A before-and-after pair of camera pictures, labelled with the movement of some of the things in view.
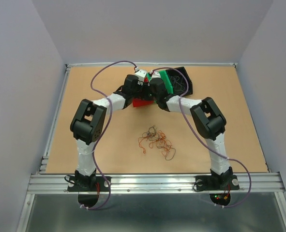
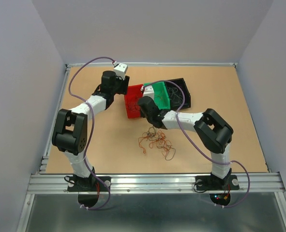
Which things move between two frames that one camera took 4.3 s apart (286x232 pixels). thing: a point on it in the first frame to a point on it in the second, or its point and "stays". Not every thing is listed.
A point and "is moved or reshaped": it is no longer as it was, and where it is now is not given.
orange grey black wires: (159, 137) stays
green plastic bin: (166, 79) is moved or reshaped
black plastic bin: (178, 82) is moved or reshaped
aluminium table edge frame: (22, 225) stays
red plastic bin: (139, 102) is moved or reshaped
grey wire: (177, 83) is moved or reshaped
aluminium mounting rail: (158, 182) stays
